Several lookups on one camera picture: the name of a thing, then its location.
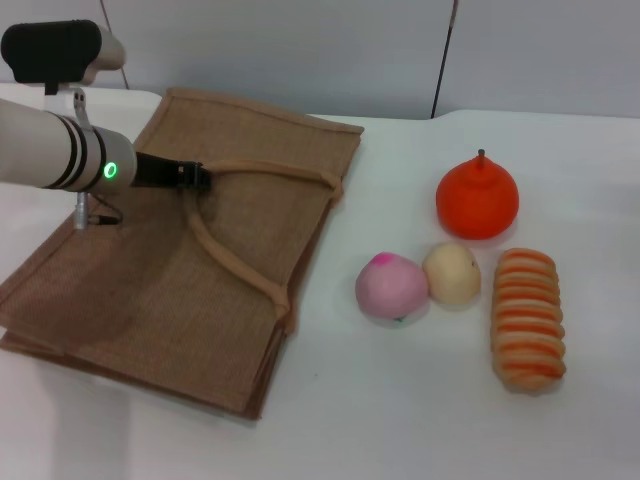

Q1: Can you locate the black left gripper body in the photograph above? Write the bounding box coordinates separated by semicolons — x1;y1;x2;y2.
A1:
131;151;197;191

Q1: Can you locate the orange pear-shaped fruit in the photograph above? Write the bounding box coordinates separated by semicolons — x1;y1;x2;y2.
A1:
435;148;521;241

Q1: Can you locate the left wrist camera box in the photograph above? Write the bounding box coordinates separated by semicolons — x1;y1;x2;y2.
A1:
0;19;126;97

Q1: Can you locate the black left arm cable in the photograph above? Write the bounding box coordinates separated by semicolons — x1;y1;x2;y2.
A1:
73;189;124;232

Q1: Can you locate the orange striped bread loaf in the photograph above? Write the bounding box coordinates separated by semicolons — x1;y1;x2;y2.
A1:
490;247;568;393

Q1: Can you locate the brown jute handbag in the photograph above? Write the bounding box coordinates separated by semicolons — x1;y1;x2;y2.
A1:
0;87;365;424

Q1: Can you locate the pink peach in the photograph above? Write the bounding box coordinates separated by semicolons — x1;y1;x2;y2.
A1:
355;251;430;327

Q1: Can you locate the beige round fruit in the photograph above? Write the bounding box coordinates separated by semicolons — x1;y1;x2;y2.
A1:
422;241;482;305

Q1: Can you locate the thin dark wall rod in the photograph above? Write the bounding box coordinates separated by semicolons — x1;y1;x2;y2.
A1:
429;0;460;121

